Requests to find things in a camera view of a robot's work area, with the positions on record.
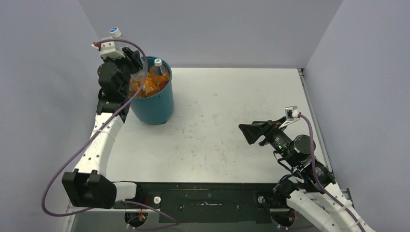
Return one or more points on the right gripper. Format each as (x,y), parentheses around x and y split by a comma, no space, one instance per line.
(251,132)

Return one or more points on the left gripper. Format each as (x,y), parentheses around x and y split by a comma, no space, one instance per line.
(131,59)

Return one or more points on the large orange tea bottle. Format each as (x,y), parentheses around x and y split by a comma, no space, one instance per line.
(160,73)

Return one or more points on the clear crushed bottle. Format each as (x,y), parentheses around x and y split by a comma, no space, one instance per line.
(115,33)

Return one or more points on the orange juice bottle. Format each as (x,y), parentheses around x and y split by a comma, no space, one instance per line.
(149,86)

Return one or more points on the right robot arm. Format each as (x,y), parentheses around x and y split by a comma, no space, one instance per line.
(310,189)

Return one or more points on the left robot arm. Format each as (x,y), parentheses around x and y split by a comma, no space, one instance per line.
(87,185)

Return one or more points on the teal plastic bin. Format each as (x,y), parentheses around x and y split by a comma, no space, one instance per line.
(158,108)

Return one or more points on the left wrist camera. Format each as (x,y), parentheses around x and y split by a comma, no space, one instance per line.
(109,50)

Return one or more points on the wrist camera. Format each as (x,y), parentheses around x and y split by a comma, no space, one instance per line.
(291,114)
(109,50)

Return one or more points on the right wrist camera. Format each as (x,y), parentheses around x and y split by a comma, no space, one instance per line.
(291,114)

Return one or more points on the aluminium frame rail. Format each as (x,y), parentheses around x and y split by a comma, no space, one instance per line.
(319,137)

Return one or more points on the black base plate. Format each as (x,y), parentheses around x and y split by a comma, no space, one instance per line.
(215,202)

